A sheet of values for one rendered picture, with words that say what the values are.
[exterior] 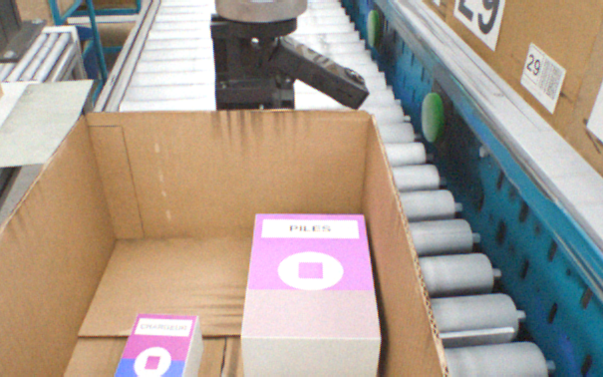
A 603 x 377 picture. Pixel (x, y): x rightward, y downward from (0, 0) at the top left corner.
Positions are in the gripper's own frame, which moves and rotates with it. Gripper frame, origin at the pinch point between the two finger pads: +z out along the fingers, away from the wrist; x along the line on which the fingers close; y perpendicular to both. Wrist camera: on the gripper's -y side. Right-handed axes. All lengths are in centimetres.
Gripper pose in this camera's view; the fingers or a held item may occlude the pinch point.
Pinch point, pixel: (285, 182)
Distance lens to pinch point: 63.9
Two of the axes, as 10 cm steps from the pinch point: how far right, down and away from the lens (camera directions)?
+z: 0.0, 8.1, 5.8
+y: -10.0, 0.5, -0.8
